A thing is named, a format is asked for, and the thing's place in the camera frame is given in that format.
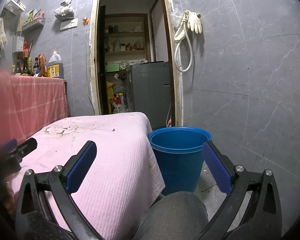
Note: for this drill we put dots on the metal utensil holder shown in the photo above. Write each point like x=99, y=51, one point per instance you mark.
x=18, y=44

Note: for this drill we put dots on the green seasoning packet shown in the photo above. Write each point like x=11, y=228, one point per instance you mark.
x=30, y=16

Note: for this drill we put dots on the hanging bag of dried goods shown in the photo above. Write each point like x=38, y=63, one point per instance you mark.
x=64, y=10

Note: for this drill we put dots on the orange wall hook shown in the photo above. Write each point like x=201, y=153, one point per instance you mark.
x=85, y=21

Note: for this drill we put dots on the small white jar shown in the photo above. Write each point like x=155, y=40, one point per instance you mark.
x=122, y=47

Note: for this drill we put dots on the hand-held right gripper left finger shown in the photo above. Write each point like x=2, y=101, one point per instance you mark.
x=81, y=165

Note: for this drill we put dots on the clear plastic bags bundle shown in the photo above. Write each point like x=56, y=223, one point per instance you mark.
x=120, y=85

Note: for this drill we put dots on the person's leg in grey trousers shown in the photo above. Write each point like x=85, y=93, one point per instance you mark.
x=172, y=217

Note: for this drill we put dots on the large oil jug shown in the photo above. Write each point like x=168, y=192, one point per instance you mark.
x=55, y=67

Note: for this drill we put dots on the red plastic bag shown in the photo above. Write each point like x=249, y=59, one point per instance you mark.
x=25, y=48

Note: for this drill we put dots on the white wall rack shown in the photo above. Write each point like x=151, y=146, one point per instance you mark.
x=33, y=25

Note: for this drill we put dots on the worn door frame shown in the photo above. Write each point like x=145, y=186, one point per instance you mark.
x=95, y=55

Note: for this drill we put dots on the white plastic basket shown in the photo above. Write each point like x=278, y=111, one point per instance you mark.
x=13, y=5

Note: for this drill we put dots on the red checked cloth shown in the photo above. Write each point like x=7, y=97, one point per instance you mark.
x=35, y=100

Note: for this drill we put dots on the dark jar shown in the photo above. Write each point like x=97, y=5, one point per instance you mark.
x=110, y=29
x=115, y=29

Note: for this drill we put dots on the pale green bottle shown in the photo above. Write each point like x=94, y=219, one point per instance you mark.
x=117, y=45

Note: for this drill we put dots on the green box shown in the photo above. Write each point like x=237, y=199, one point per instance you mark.
x=112, y=67

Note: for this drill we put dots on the blue plastic bucket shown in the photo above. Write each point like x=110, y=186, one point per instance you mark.
x=177, y=170

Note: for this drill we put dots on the white crumpled bag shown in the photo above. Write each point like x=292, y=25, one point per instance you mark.
x=125, y=65

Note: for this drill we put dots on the pink seasoning packet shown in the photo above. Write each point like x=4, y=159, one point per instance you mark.
x=38, y=14

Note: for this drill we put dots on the pink tablecloth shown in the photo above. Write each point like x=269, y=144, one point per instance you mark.
x=120, y=160

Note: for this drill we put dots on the white hanging cloth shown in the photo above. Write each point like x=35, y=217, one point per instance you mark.
x=1, y=33

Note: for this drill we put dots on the clear plastic bag on hook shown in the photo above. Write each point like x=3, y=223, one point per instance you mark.
x=176, y=15

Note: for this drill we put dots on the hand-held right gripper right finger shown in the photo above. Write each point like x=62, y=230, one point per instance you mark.
x=216, y=166

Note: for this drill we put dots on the yellow bag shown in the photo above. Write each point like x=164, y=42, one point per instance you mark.
x=109, y=90

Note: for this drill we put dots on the small pink object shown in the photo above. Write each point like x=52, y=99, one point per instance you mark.
x=168, y=123

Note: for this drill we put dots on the grey appliance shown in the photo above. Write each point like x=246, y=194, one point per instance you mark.
x=150, y=92

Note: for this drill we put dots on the white and red rice bag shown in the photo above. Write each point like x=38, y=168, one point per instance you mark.
x=117, y=105

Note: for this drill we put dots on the dark wooden door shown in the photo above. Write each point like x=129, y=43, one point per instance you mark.
x=101, y=55

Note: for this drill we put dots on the cream rubber glove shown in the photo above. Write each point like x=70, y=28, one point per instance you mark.
x=180, y=33
x=195, y=24

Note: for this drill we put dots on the white wall switch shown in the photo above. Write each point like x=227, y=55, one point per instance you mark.
x=64, y=25

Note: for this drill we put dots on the white wall socket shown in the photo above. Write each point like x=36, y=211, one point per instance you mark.
x=73, y=23

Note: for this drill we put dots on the brown snack packet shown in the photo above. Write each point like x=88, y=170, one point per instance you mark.
x=42, y=65

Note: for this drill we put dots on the wooden shelf unit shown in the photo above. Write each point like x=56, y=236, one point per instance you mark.
x=125, y=35

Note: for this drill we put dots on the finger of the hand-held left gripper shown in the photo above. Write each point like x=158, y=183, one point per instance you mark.
x=6, y=145
x=27, y=147

